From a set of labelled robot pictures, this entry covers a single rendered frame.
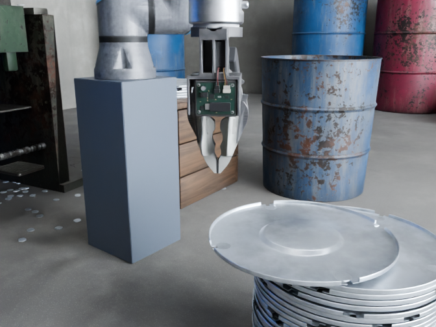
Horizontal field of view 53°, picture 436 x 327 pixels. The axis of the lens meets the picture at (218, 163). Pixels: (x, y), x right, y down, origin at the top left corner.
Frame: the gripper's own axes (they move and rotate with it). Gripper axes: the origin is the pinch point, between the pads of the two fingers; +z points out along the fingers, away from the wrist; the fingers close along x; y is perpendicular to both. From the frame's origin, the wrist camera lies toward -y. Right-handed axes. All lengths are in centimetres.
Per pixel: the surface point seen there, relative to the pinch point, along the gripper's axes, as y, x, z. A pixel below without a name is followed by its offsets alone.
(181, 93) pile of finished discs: -87, -20, -1
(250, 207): -10.9, 5.0, 11.4
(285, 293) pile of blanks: 11.1, 10.3, 15.2
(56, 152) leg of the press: -82, -65, 20
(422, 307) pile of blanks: 12.1, 28.1, 15.7
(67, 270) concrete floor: -27, -39, 36
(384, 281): 11.8, 23.0, 12.3
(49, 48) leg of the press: -83, -65, -16
